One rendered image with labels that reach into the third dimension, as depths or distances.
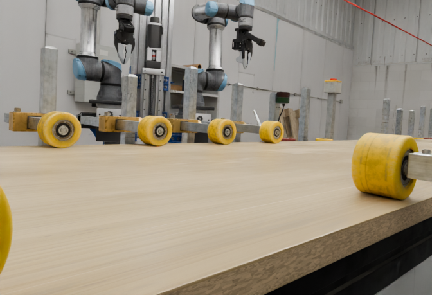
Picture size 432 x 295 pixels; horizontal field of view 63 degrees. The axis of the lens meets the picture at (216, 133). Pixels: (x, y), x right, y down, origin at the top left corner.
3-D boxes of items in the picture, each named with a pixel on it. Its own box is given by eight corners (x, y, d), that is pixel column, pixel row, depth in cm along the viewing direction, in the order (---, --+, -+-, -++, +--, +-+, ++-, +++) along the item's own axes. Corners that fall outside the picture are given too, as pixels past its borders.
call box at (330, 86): (323, 94, 199) (324, 80, 198) (330, 94, 203) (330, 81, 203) (334, 94, 193) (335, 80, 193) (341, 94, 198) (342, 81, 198)
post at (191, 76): (179, 193, 133) (185, 66, 131) (186, 192, 136) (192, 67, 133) (184, 195, 131) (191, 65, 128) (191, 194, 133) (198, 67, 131)
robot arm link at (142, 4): (116, 9, 210) (152, 22, 175) (98, 5, 204) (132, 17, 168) (119, -11, 207) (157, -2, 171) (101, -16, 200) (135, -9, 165)
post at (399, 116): (391, 171, 267) (396, 108, 265) (393, 170, 270) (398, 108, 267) (396, 171, 265) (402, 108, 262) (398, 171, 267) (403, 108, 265)
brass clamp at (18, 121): (8, 130, 95) (8, 111, 95) (60, 130, 104) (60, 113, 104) (13, 132, 90) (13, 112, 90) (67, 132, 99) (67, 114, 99)
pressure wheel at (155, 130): (146, 110, 96) (166, 125, 101) (131, 134, 94) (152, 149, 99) (157, 110, 92) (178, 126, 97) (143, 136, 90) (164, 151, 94)
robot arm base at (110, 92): (96, 100, 209) (97, 83, 209) (123, 101, 214) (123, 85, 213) (96, 99, 195) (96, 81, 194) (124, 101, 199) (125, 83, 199)
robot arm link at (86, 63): (104, 81, 195) (108, -18, 193) (76, 78, 186) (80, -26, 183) (96, 82, 205) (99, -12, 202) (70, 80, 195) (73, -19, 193)
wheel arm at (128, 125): (80, 124, 131) (80, 114, 131) (89, 124, 134) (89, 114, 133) (150, 134, 94) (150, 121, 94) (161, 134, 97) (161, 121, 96)
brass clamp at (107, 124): (97, 130, 111) (98, 115, 111) (135, 131, 121) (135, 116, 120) (105, 132, 107) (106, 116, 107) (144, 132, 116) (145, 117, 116)
